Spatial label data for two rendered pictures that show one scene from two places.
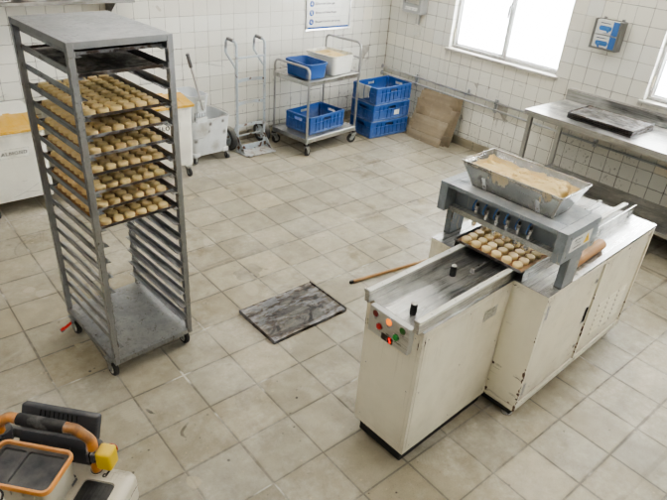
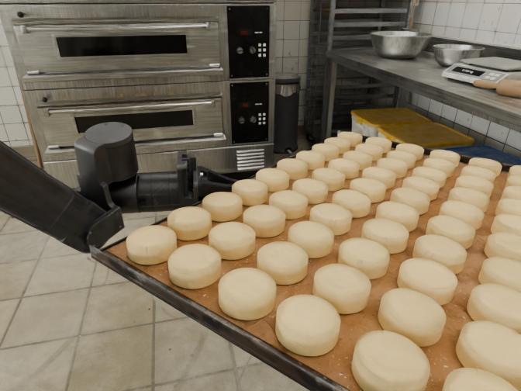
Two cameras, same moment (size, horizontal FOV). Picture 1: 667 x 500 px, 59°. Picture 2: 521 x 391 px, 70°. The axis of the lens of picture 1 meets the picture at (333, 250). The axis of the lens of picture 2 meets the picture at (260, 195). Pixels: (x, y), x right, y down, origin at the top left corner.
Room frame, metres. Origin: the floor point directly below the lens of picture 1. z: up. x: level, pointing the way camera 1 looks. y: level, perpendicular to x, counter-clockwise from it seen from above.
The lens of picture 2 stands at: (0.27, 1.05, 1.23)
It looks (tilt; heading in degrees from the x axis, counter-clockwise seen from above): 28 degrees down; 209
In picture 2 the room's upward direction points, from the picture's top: straight up
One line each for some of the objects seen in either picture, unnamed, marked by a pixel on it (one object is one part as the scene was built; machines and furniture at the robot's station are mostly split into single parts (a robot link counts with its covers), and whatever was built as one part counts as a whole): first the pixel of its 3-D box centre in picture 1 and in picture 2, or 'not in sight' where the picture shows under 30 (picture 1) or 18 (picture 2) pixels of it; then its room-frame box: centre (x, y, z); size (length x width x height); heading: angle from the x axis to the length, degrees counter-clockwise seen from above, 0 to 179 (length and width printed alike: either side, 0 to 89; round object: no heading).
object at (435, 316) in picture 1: (541, 255); not in sight; (2.66, -1.08, 0.87); 2.01 x 0.03 x 0.07; 135
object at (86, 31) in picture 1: (112, 200); not in sight; (2.78, 1.20, 0.93); 0.64 x 0.51 x 1.78; 46
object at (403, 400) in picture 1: (431, 351); not in sight; (2.33, -0.54, 0.45); 0.70 x 0.34 x 0.90; 135
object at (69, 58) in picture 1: (95, 227); not in sight; (2.40, 1.13, 0.97); 0.03 x 0.03 x 1.70; 46
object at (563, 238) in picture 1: (510, 226); not in sight; (2.68, -0.90, 1.01); 0.72 x 0.33 x 0.34; 45
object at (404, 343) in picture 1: (390, 328); not in sight; (2.07, -0.28, 0.77); 0.24 x 0.04 x 0.14; 45
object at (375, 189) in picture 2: not in sight; (367, 190); (-0.22, 0.96, 0.99); 0.05 x 0.05 x 0.02
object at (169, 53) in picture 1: (180, 202); not in sight; (2.73, 0.82, 0.97); 0.03 x 0.03 x 1.70; 46
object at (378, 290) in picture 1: (493, 232); not in sight; (2.86, -0.88, 0.87); 2.01 x 0.03 x 0.07; 135
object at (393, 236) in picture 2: not in sight; (384, 235); (-0.10, 1.01, 0.99); 0.05 x 0.05 x 0.02
